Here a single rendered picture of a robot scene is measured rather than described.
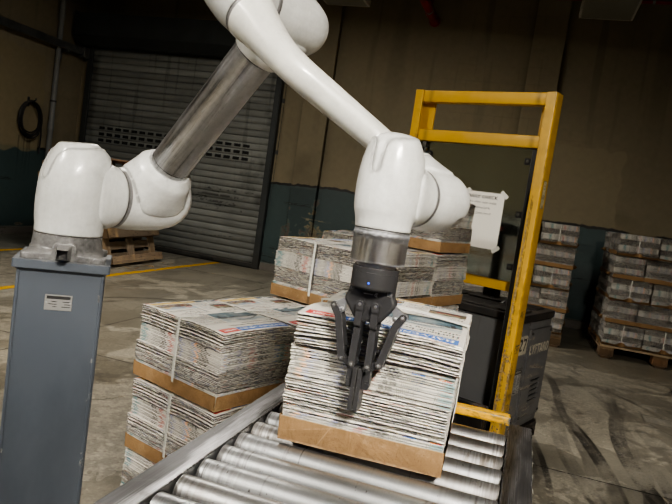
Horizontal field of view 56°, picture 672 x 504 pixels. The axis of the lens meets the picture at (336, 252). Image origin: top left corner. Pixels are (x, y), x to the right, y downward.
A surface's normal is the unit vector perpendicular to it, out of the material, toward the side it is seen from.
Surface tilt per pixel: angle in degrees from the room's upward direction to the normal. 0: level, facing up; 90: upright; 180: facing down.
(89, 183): 87
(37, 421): 90
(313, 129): 90
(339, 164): 90
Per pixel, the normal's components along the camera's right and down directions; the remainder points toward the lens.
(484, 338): -0.60, -0.02
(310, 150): -0.29, 0.04
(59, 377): 0.32, 0.13
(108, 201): 0.82, 0.17
